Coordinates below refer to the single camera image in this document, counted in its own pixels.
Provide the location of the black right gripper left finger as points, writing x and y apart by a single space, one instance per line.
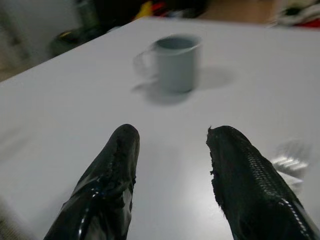
110 180

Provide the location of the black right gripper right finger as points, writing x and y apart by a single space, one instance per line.
252 190

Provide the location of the silver metal fork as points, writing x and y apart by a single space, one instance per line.
290 160

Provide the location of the dark green round stool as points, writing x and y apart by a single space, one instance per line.
65 42

